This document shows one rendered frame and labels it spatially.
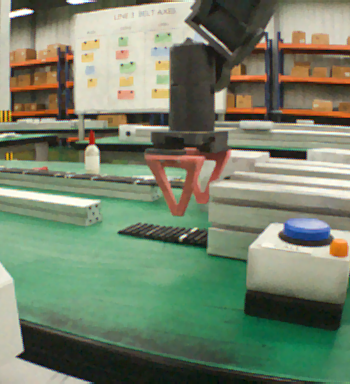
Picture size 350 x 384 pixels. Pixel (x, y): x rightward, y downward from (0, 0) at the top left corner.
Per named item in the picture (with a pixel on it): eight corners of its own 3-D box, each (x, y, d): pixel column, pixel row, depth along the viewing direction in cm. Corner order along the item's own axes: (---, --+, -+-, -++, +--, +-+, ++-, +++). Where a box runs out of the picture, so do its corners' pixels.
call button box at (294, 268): (242, 314, 32) (247, 242, 31) (270, 273, 40) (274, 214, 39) (338, 331, 28) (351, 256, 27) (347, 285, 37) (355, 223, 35)
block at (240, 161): (193, 215, 64) (194, 155, 62) (220, 200, 75) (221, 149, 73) (247, 221, 60) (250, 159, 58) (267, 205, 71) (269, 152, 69)
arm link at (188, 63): (162, 37, 46) (208, 34, 44) (181, 46, 52) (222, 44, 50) (162, 93, 47) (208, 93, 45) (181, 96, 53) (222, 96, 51)
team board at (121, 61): (65, 212, 386) (62, 10, 346) (92, 202, 432) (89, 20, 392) (217, 229, 333) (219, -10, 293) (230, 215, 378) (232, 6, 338)
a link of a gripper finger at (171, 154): (218, 210, 51) (220, 136, 49) (196, 223, 45) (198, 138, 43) (170, 205, 54) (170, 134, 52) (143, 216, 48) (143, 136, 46)
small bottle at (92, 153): (92, 173, 109) (91, 130, 107) (102, 174, 107) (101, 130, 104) (82, 175, 106) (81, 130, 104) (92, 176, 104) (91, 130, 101)
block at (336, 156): (298, 198, 77) (301, 150, 75) (324, 191, 84) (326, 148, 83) (343, 206, 70) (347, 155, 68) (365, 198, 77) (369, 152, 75)
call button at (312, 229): (277, 249, 32) (279, 225, 31) (286, 235, 35) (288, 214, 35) (326, 255, 30) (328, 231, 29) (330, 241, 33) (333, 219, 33)
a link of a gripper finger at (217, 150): (230, 202, 55) (232, 134, 54) (212, 213, 49) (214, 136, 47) (185, 198, 58) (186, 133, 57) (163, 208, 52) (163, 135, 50)
